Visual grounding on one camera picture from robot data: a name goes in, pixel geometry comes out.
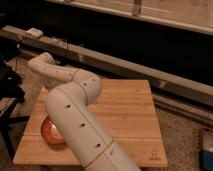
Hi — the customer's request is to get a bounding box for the black stand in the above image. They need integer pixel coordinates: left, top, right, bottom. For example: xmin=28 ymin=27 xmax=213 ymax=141
xmin=0 ymin=55 xmax=29 ymax=159

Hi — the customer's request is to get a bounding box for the blue white container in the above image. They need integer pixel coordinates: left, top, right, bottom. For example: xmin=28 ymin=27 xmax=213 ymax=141
xmin=199 ymin=129 xmax=213 ymax=171

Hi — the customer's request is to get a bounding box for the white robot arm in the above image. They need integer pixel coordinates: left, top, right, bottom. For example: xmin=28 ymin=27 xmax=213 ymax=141
xmin=28 ymin=52 xmax=140 ymax=171

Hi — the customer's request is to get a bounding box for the small white box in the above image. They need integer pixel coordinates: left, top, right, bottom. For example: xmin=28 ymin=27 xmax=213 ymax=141
xmin=25 ymin=28 xmax=43 ymax=38

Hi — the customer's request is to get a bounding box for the orange ceramic bowl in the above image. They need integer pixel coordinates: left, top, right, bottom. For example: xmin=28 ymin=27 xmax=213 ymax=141
xmin=41 ymin=116 xmax=64 ymax=144

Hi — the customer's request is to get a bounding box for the long wooden beam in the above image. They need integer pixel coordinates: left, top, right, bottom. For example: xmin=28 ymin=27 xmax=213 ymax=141
xmin=0 ymin=25 xmax=213 ymax=107

